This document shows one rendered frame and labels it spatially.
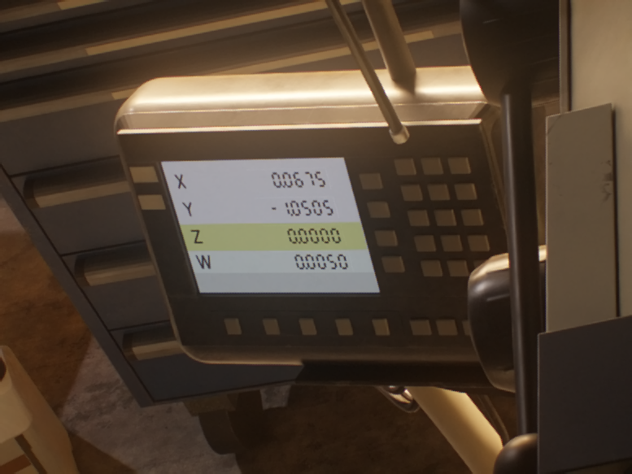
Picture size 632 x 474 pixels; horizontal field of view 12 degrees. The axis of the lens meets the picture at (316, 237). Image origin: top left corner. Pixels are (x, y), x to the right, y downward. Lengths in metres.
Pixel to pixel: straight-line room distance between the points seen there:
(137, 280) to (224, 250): 1.24
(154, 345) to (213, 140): 1.36
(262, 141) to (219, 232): 0.10
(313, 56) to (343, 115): 0.99
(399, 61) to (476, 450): 0.39
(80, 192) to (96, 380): 0.67
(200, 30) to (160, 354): 0.55
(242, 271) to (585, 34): 1.02
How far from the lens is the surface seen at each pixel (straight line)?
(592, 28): 1.31
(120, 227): 3.48
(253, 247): 2.30
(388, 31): 2.19
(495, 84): 1.41
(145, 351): 3.61
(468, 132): 2.16
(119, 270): 3.50
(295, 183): 2.25
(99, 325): 3.62
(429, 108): 2.18
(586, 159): 1.24
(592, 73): 1.29
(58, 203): 3.43
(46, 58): 3.26
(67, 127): 3.37
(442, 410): 2.45
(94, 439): 3.97
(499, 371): 1.44
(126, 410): 3.98
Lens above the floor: 2.74
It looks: 43 degrees down
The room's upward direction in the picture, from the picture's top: 29 degrees counter-clockwise
